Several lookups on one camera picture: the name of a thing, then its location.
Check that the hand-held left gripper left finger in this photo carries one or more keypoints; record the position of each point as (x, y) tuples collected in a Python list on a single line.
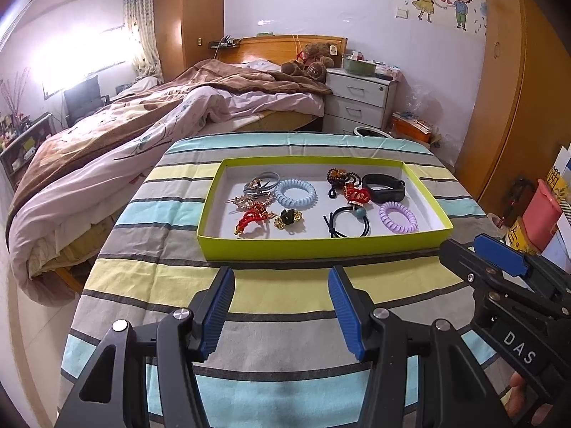
[(218, 312)]

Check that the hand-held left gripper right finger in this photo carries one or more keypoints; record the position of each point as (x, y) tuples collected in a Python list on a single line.
[(350, 316)]

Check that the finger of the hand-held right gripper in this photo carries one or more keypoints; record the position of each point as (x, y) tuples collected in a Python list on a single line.
[(502, 254), (464, 263)]

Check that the green-rimmed cardboard box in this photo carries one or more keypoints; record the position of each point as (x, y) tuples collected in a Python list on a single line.
[(312, 240)]

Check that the person's right hand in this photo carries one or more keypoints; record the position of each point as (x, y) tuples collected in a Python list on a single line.
[(524, 403)]

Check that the yellow box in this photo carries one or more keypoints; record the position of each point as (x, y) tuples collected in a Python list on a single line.
[(519, 236)]

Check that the pink plastic container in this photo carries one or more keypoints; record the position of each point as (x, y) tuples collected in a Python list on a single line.
[(539, 218)]

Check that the striped tablecloth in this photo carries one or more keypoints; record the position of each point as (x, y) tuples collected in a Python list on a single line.
[(276, 290)]

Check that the white paper cards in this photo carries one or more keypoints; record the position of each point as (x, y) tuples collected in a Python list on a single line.
[(560, 174)]

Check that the black wristband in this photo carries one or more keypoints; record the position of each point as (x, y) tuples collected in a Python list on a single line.
[(383, 194)]

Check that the gold hair clip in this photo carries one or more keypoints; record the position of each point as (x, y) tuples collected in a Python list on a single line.
[(243, 202)]

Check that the dark green gold ornament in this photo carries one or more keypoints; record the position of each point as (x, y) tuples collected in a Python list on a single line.
[(287, 218)]

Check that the red knot coin ornament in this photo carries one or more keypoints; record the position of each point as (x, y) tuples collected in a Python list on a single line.
[(357, 195)]

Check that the orange box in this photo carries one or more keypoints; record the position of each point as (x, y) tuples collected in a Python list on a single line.
[(410, 131)]

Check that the large wooden wardrobe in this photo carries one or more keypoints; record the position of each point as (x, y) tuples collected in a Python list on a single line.
[(504, 98)]

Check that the white bin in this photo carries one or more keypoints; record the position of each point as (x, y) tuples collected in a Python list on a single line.
[(359, 130)]

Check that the pink floral quilt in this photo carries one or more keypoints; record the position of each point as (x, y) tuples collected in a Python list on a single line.
[(134, 156)]

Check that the white nightstand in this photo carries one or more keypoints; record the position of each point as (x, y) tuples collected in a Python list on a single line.
[(357, 98)]

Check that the green basin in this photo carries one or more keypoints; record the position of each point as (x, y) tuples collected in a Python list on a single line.
[(359, 67)]

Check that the brown blanket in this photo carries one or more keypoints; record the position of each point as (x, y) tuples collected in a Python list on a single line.
[(232, 80)]

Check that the brown teddy bear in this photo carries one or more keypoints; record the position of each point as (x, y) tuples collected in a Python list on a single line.
[(312, 69)]

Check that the wooden shelf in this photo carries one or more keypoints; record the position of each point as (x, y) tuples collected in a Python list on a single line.
[(26, 147)]

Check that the black chair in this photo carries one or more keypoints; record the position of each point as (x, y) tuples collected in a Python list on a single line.
[(82, 98)]

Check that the power strip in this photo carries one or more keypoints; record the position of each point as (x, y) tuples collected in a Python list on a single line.
[(223, 44)]

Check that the wooden bed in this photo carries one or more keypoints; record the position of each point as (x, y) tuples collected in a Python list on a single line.
[(272, 47)]

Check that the floral curtain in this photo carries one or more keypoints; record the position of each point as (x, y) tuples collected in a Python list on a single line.
[(142, 31)]

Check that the dry branches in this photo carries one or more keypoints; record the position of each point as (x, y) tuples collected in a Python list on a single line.
[(15, 98)]

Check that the narrow wooden wardrobe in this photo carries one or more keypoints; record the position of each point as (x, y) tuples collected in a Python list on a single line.
[(187, 18)]

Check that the white wall switch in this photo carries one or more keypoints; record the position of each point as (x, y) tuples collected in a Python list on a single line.
[(402, 12)]

